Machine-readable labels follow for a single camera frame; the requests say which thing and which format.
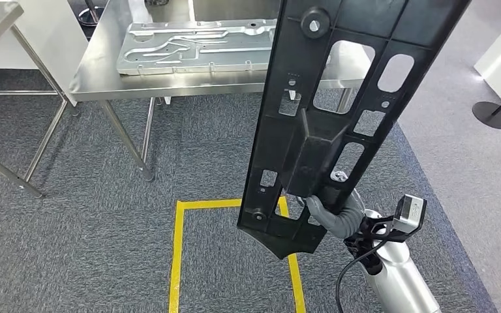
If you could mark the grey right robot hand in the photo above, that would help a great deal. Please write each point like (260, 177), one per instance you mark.
(324, 218)

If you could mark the black plastic panel part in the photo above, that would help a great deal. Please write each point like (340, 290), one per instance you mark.
(276, 142)

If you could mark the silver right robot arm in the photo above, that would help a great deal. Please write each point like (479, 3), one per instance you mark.
(401, 281)

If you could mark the stainless steel workbench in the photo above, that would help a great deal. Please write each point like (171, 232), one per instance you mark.
(103, 82)

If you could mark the yellow floor tape square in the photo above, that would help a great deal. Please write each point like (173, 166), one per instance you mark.
(176, 259)

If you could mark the stamped grey metal plate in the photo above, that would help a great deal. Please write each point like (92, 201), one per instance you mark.
(190, 47)

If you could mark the white cabinet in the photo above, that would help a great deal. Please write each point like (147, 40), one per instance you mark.
(51, 39)

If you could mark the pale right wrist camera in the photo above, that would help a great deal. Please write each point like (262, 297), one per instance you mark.
(410, 214)

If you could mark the black stanchion post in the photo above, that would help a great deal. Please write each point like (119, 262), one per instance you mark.
(492, 114)
(89, 15)

